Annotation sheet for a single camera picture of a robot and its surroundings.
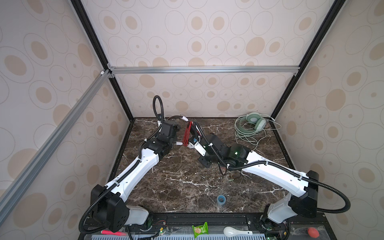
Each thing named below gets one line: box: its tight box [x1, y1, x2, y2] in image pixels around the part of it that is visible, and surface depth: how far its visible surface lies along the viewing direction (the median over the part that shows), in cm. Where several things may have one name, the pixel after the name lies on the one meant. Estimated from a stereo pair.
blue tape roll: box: [217, 194, 227, 205], surface depth 82 cm
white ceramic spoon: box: [223, 226, 253, 238], surface depth 72 cm
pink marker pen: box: [100, 230, 127, 236], surface depth 72 cm
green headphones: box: [239, 112, 267, 134], surface depth 115 cm
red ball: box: [307, 227, 320, 239], surface depth 70 cm
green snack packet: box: [191, 221, 209, 239], surface depth 71 cm
